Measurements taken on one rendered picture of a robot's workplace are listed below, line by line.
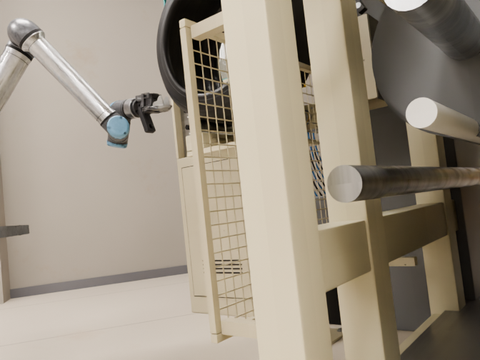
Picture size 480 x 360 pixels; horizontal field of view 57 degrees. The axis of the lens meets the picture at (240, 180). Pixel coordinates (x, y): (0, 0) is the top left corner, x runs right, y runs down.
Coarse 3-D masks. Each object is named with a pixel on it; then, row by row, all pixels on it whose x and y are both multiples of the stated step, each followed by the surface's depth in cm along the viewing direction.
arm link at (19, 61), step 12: (12, 48) 188; (0, 60) 188; (12, 60) 188; (24, 60) 191; (0, 72) 186; (12, 72) 188; (0, 84) 186; (12, 84) 190; (0, 96) 187; (0, 108) 188
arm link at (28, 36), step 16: (16, 32) 178; (32, 32) 178; (32, 48) 180; (48, 48) 181; (48, 64) 181; (64, 64) 182; (64, 80) 182; (80, 80) 183; (80, 96) 183; (96, 96) 184; (96, 112) 184; (112, 112) 185; (112, 128) 183; (128, 128) 185
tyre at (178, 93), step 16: (176, 0) 163; (192, 0) 176; (208, 0) 181; (176, 16) 177; (192, 16) 182; (208, 16) 187; (304, 16) 150; (160, 32) 168; (176, 32) 180; (304, 32) 149; (160, 48) 168; (176, 48) 182; (208, 48) 191; (304, 48) 150; (160, 64) 169; (176, 64) 182; (208, 64) 191; (176, 80) 165; (208, 80) 191; (304, 80) 158; (176, 96) 164; (208, 96) 154; (224, 96) 150; (208, 112) 157; (224, 112) 153
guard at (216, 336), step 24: (192, 24) 98; (192, 48) 97; (216, 48) 105; (192, 72) 96; (192, 96) 95; (192, 120) 95; (216, 120) 102; (192, 144) 95; (216, 144) 100; (240, 192) 106; (240, 264) 102; (216, 288) 94; (240, 288) 101; (216, 312) 93; (216, 336) 92
